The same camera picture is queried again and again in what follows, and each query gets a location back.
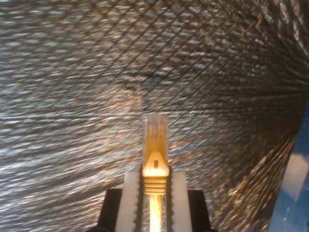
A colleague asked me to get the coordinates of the yellow network cable clear plug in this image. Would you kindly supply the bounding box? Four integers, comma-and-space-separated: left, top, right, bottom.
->
140, 115, 169, 232

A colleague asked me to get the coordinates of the blue flat panel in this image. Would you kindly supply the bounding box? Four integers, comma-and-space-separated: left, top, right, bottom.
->
270, 113, 309, 232

